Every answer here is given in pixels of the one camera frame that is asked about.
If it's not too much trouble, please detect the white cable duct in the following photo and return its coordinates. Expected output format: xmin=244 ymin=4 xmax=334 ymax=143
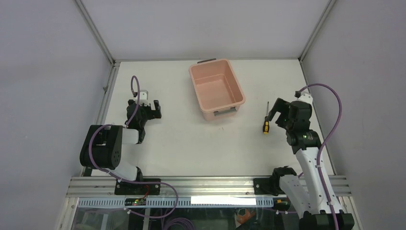
xmin=78 ymin=196 xmax=273 ymax=209

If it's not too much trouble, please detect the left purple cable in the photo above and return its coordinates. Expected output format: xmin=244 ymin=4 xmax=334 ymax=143
xmin=88 ymin=75 xmax=179 ymax=219

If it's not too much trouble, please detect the purple cable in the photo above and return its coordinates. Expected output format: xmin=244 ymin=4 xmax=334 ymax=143
xmin=88 ymin=75 xmax=179 ymax=219
xmin=295 ymin=83 xmax=343 ymax=230

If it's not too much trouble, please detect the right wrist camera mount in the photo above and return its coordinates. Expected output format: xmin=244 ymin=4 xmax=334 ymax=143
xmin=294 ymin=91 xmax=313 ymax=104

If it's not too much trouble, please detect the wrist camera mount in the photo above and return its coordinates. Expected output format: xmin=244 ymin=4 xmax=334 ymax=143
xmin=294 ymin=91 xmax=313 ymax=104
xmin=133 ymin=90 xmax=150 ymax=106

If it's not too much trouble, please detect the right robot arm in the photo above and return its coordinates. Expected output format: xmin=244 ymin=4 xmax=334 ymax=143
xmin=253 ymin=98 xmax=355 ymax=230

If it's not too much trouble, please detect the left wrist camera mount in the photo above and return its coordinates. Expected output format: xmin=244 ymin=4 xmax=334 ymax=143
xmin=133 ymin=90 xmax=150 ymax=106

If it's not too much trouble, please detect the yellow black screwdriver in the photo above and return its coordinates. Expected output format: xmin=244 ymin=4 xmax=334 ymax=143
xmin=262 ymin=102 xmax=270 ymax=134

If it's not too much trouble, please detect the aluminium mounting rail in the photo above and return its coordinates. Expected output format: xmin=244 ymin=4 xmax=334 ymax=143
xmin=66 ymin=176 xmax=352 ymax=198

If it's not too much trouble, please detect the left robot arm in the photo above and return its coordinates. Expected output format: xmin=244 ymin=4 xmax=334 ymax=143
xmin=79 ymin=99 xmax=162 ymax=196

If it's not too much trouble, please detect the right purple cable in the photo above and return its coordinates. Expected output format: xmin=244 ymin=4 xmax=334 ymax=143
xmin=295 ymin=83 xmax=343 ymax=230

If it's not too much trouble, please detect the pink plastic bin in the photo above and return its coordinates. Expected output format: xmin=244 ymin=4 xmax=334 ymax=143
xmin=189 ymin=58 xmax=246 ymax=121

